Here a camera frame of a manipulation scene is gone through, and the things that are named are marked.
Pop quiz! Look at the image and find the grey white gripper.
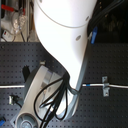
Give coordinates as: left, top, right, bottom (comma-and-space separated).
11, 66, 78, 128

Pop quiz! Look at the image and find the grey metal cable clip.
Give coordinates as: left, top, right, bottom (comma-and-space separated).
102, 76, 110, 97

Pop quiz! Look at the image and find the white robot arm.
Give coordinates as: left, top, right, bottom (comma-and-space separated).
14, 0, 97, 128

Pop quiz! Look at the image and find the small grey connector block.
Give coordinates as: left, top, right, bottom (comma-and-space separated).
9, 95, 19, 105

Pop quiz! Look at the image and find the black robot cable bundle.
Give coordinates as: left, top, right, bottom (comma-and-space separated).
34, 73, 81, 128

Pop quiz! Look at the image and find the blue object at bottom edge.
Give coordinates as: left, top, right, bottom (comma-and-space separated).
0, 117, 6, 126

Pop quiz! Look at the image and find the blue connector plug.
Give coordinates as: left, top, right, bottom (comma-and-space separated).
91, 26, 98, 44

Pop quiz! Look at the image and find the white cable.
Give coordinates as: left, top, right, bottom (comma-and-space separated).
0, 83, 128, 90

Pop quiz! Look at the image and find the cluttered shelf with red parts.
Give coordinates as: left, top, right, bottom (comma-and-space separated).
0, 0, 36, 42

